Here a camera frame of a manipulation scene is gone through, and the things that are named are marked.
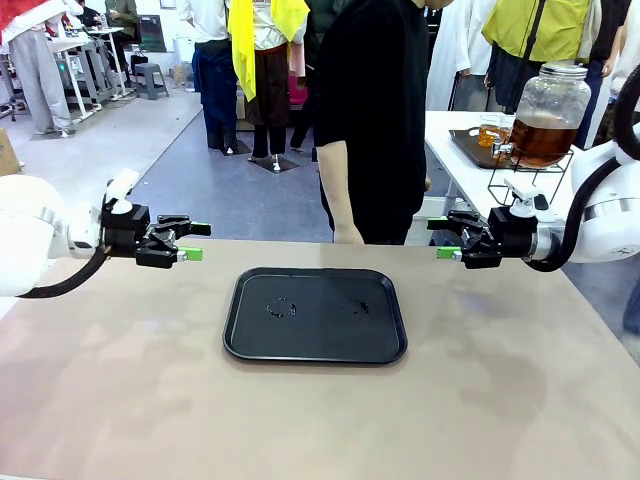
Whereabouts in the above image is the person's right hand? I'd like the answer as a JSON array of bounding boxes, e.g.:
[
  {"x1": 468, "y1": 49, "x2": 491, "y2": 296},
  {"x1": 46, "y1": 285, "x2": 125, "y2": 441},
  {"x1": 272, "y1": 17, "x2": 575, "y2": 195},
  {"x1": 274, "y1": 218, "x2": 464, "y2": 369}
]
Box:
[{"x1": 333, "y1": 226, "x2": 366, "y2": 246}]

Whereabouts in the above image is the white plastic crate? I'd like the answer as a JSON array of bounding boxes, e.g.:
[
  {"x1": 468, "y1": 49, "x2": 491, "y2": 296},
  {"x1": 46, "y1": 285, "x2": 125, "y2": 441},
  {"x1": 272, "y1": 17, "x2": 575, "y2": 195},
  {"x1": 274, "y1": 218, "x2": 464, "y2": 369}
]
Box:
[{"x1": 404, "y1": 194, "x2": 455, "y2": 246}]

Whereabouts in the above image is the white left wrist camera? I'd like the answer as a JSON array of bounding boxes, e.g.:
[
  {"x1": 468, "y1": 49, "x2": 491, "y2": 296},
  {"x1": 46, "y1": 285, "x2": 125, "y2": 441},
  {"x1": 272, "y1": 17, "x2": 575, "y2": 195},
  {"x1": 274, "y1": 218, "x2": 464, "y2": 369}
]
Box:
[{"x1": 103, "y1": 168, "x2": 142, "y2": 216}]

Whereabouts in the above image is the white cardboard box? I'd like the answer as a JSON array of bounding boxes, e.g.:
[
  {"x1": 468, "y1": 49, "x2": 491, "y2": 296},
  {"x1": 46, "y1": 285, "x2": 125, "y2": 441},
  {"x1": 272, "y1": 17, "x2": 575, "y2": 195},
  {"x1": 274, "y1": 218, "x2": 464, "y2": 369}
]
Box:
[{"x1": 172, "y1": 35, "x2": 196, "y2": 92}]

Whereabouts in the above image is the dark display board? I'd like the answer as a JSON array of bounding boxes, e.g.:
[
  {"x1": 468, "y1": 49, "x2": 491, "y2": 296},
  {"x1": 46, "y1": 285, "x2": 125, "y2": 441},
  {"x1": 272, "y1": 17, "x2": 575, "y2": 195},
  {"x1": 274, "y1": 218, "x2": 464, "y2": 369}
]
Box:
[{"x1": 136, "y1": 14, "x2": 167, "y2": 54}]

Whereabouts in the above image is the seated person in dark jacket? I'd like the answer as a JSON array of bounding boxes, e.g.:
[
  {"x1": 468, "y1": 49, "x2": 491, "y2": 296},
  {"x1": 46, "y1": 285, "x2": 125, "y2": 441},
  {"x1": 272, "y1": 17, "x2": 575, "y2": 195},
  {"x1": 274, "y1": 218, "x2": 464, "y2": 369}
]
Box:
[{"x1": 103, "y1": 0, "x2": 139, "y2": 42}]

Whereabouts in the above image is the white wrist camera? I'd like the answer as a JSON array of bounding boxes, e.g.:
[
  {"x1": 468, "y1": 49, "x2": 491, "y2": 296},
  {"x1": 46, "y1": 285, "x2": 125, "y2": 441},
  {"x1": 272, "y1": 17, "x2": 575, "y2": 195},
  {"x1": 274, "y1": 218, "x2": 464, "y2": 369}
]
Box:
[
  {"x1": 103, "y1": 168, "x2": 142, "y2": 216},
  {"x1": 503, "y1": 177, "x2": 557, "y2": 224}
]

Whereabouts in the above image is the glass tea drink dispenser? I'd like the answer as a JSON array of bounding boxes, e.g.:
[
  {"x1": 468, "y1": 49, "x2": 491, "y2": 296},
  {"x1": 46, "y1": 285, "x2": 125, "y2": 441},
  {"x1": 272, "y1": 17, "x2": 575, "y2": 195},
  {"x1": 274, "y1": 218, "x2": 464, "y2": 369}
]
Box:
[{"x1": 491, "y1": 63, "x2": 594, "y2": 170}]

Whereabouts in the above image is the dark brown serving tray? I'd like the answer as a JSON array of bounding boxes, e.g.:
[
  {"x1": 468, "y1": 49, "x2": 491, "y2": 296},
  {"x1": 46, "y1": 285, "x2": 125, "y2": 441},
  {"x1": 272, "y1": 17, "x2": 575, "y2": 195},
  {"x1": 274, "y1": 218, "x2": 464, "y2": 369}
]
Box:
[{"x1": 448, "y1": 128, "x2": 516, "y2": 170}]

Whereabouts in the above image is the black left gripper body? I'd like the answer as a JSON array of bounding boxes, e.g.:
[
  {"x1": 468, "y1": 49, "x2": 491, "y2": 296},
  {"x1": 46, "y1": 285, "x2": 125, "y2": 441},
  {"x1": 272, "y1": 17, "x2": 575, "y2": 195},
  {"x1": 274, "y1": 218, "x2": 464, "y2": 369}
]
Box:
[{"x1": 101, "y1": 204, "x2": 179, "y2": 270}]

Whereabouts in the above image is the white workshop desk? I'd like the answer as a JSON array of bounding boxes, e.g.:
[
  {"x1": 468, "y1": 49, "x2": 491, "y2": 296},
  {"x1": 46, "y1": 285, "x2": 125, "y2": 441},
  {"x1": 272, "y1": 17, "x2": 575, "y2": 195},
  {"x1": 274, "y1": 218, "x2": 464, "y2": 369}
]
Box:
[{"x1": 46, "y1": 25, "x2": 129, "y2": 119}]

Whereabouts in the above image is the mannequin with navy skirt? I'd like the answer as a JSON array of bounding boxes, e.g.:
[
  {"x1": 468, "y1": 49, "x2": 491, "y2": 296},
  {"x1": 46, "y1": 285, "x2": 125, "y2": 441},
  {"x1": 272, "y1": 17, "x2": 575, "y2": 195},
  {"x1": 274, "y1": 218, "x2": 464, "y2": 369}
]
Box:
[{"x1": 177, "y1": 0, "x2": 241, "y2": 151}]

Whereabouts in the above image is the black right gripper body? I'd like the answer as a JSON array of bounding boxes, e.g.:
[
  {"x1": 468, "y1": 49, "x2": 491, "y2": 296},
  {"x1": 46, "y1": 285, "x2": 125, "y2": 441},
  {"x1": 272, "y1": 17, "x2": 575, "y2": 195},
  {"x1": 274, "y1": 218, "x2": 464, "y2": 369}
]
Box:
[{"x1": 461, "y1": 205, "x2": 539, "y2": 272}]

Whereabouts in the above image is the black plastic serving tray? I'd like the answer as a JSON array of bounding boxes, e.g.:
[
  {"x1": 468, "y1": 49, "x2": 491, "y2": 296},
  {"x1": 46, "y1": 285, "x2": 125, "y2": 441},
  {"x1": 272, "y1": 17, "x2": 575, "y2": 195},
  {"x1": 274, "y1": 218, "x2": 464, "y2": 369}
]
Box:
[{"x1": 222, "y1": 267, "x2": 409, "y2": 365}]

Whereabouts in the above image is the grey plastic step stool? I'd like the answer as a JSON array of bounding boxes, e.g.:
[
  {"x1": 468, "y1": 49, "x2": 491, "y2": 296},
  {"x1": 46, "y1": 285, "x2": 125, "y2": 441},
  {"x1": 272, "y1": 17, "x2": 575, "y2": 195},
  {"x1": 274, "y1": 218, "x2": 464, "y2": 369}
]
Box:
[{"x1": 132, "y1": 62, "x2": 170, "y2": 101}]

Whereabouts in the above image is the white hanging garment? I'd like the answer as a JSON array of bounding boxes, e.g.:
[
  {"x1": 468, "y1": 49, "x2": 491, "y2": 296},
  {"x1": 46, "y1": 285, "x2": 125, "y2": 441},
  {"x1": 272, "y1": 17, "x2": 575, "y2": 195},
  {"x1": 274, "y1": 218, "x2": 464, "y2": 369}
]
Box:
[{"x1": 425, "y1": 0, "x2": 494, "y2": 112}]

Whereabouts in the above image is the mannequin in yellow-green jacket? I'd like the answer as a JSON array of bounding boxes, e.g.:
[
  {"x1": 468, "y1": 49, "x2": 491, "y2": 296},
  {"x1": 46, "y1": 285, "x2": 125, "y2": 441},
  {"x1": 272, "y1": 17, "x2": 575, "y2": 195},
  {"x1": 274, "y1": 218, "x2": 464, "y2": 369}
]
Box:
[{"x1": 481, "y1": 0, "x2": 595, "y2": 115}]

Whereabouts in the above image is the person's right forearm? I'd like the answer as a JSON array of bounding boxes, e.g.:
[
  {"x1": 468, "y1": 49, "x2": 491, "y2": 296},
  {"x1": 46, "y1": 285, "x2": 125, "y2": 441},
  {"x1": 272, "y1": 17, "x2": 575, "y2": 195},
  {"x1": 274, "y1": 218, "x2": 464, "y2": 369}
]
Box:
[{"x1": 316, "y1": 142, "x2": 359, "y2": 234}]

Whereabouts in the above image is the short clear plastic iced cup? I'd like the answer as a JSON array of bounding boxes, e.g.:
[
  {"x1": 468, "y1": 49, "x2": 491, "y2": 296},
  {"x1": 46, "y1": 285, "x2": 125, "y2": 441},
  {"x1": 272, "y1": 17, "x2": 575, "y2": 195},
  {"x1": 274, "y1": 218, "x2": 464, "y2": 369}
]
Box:
[{"x1": 478, "y1": 114, "x2": 501, "y2": 149}]

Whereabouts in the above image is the mannequin in dark jacket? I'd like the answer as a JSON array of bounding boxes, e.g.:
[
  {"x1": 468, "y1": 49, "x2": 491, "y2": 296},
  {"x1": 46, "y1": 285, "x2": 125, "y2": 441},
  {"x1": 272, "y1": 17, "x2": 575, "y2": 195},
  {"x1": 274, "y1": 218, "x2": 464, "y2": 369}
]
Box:
[{"x1": 288, "y1": 0, "x2": 332, "y2": 152}]

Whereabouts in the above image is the mannequin in black top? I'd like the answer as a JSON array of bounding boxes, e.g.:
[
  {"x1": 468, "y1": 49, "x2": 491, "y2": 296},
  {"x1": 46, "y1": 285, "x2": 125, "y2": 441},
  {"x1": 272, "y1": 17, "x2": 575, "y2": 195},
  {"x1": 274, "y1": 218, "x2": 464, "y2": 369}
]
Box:
[{"x1": 574, "y1": 0, "x2": 630, "y2": 151}]

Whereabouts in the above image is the yellow scarf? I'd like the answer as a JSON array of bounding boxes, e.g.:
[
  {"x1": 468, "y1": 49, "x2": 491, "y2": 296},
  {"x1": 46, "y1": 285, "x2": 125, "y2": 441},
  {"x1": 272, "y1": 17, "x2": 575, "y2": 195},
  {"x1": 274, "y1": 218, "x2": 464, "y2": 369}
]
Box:
[{"x1": 227, "y1": 0, "x2": 312, "y2": 104}]

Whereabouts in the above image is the person's black sweater torso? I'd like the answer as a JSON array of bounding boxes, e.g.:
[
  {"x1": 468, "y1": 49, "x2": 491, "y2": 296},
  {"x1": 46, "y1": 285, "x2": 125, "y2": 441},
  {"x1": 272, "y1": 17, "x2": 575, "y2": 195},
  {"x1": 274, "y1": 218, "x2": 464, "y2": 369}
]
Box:
[{"x1": 313, "y1": 0, "x2": 430, "y2": 246}]

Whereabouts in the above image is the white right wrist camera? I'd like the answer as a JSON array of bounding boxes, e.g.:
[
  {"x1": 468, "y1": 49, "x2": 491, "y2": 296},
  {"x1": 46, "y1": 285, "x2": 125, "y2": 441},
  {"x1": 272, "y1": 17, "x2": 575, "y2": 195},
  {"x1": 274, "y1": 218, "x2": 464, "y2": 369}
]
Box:
[{"x1": 503, "y1": 177, "x2": 557, "y2": 224}]

